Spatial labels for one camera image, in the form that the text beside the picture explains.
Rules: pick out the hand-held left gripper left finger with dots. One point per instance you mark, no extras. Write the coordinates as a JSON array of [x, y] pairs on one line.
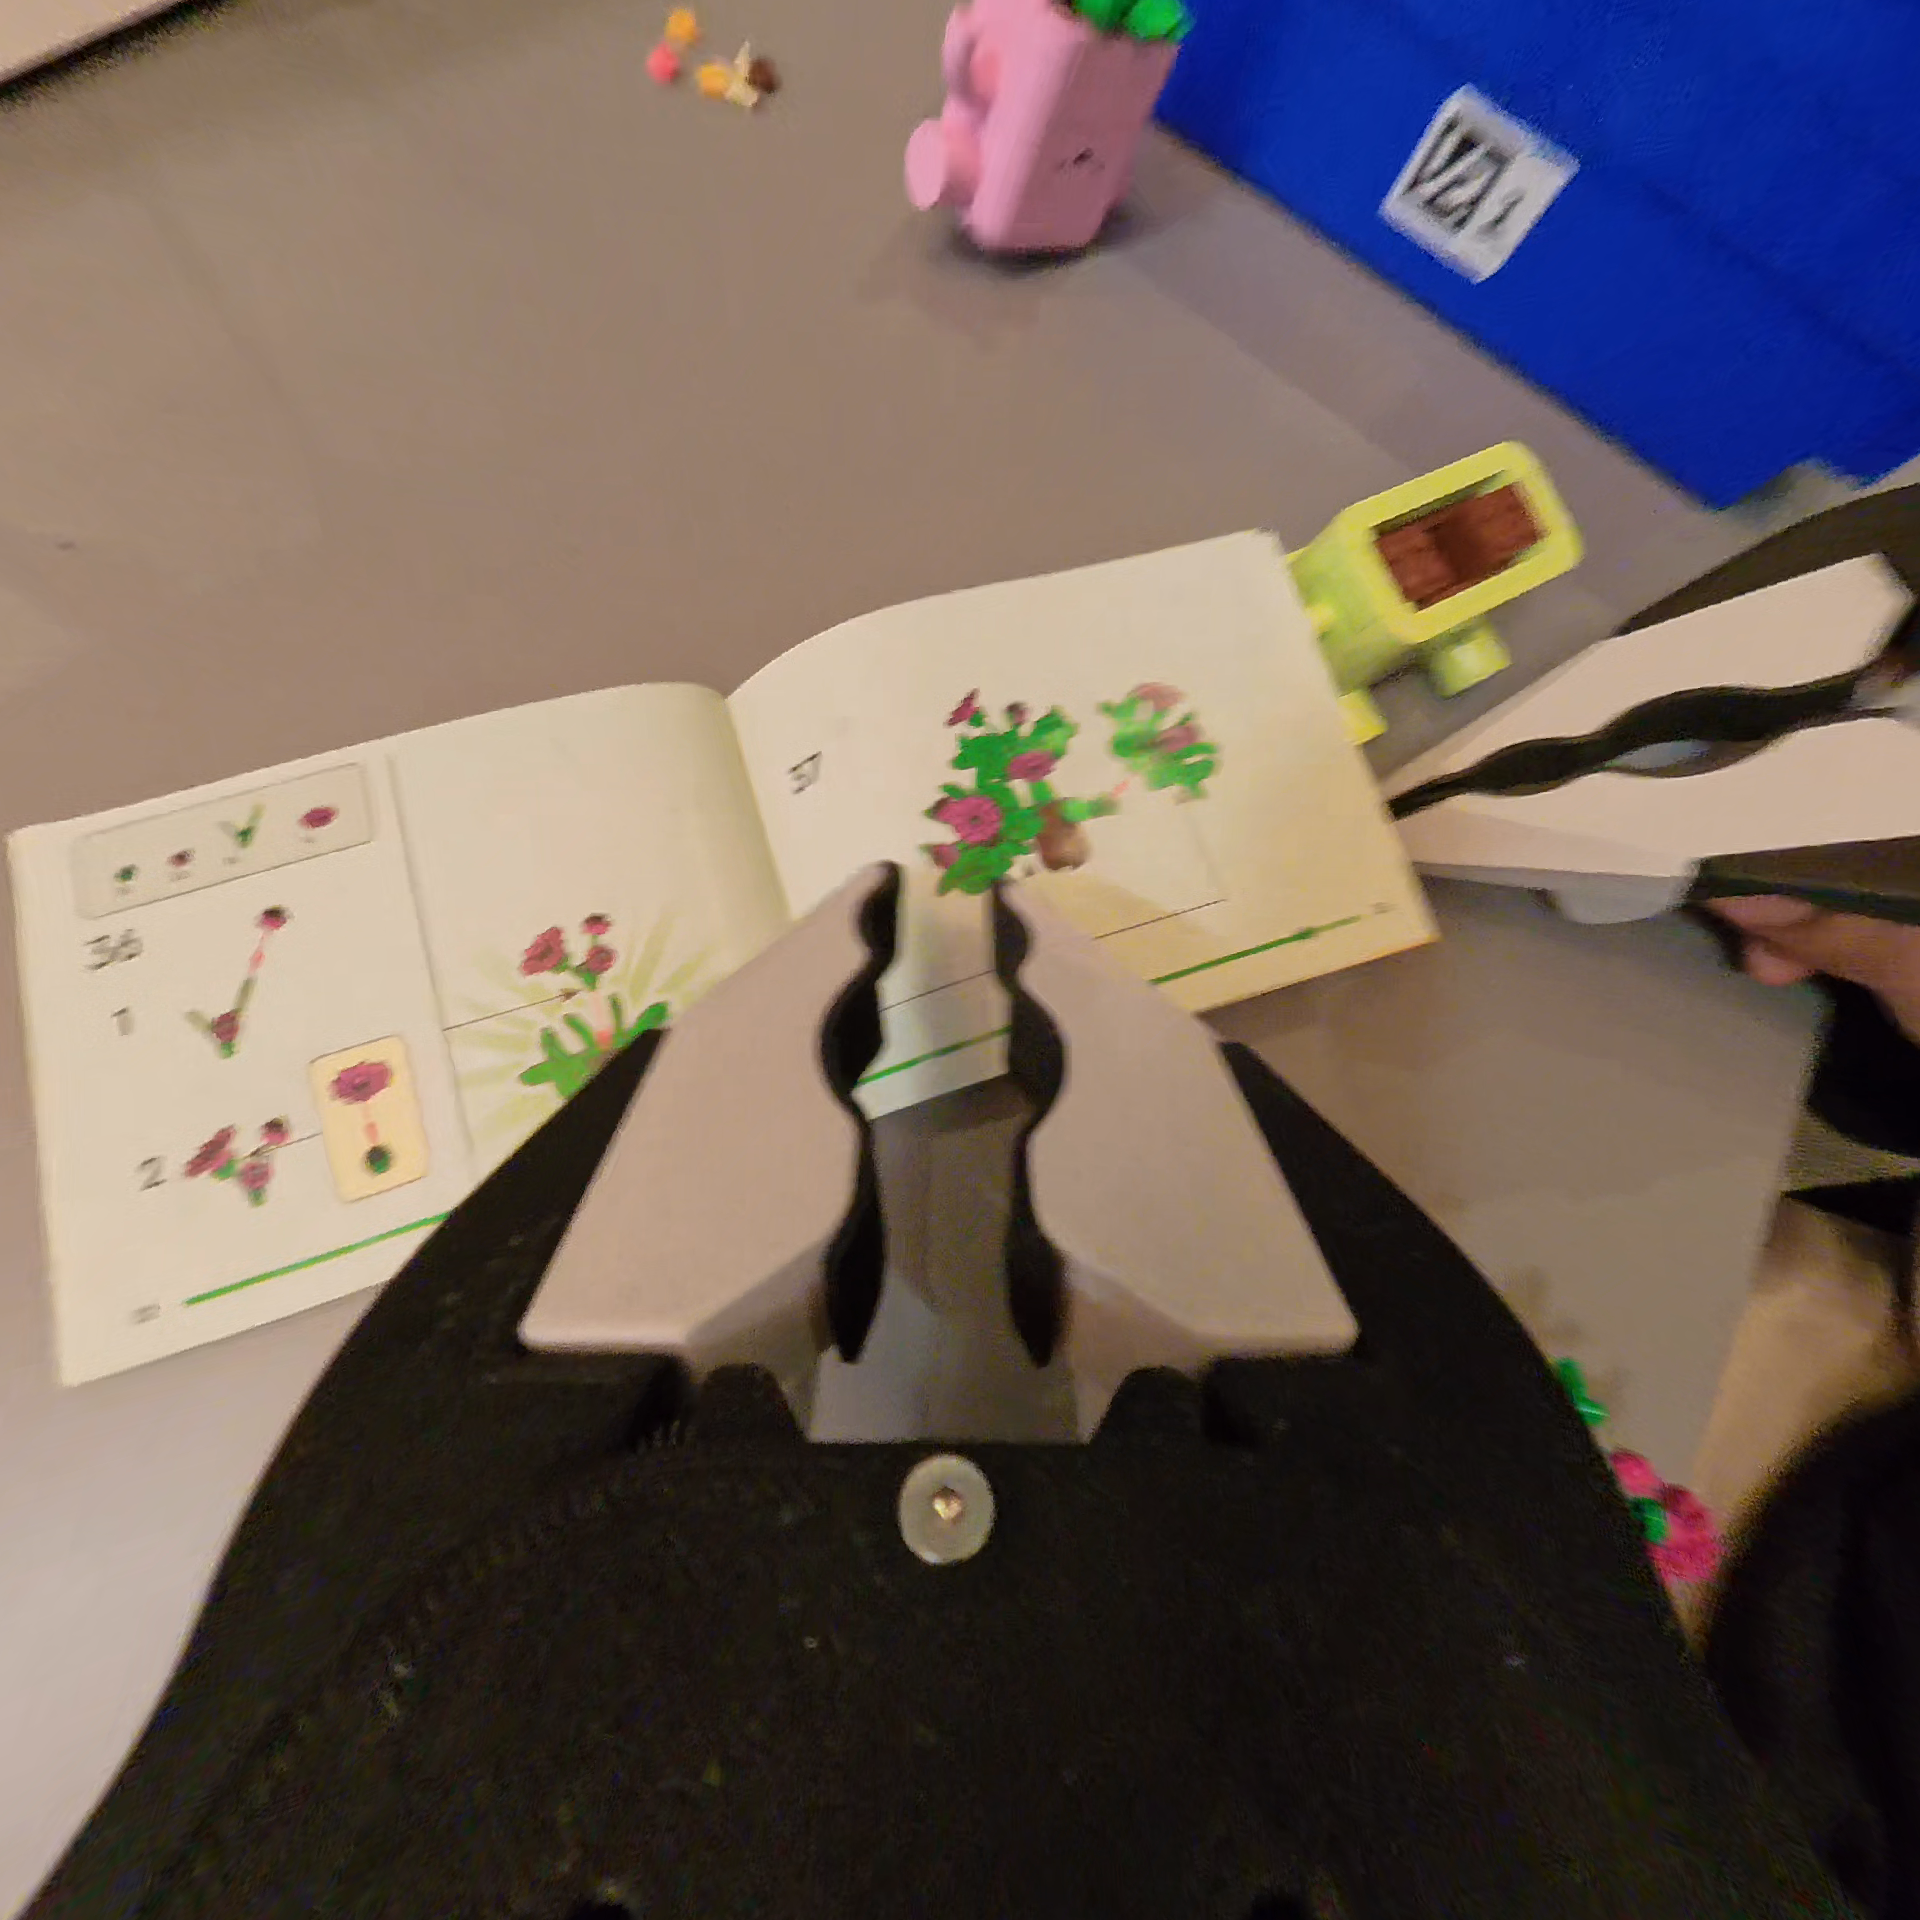
[[706, 1186]]

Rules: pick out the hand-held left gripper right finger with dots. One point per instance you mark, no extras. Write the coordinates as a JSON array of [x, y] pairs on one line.
[[1184, 1186]]

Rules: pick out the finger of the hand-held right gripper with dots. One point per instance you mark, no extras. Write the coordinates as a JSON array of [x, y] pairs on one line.
[[1651, 818], [1695, 645]]

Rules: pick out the lime green toy planter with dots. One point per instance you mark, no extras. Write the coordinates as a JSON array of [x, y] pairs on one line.
[[1349, 602]]

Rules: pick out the instruction booklet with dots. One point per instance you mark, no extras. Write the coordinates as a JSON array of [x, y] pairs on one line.
[[602, 810]]

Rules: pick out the toy flower plant brown base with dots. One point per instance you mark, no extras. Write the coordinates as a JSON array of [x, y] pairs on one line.
[[1679, 1530]]

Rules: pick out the person's right forearm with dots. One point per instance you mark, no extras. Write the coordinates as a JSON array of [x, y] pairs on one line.
[[1866, 1097]]

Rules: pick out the person's right hand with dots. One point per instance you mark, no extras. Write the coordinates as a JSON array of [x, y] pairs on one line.
[[1829, 953]]

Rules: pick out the blue plastic bin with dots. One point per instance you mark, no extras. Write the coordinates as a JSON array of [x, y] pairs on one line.
[[1726, 226]]

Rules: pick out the pink brick planter with plant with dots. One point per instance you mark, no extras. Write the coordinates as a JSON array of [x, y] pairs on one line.
[[1034, 137]]

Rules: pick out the green leafy toy plant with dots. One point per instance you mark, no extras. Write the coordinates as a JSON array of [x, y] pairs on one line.
[[1125, 16]]

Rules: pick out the small yellow tan toy piece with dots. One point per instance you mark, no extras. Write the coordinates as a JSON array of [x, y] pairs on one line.
[[740, 77]]

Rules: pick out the small pink orange toy piece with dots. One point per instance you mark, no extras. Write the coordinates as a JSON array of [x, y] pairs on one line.
[[670, 46]]

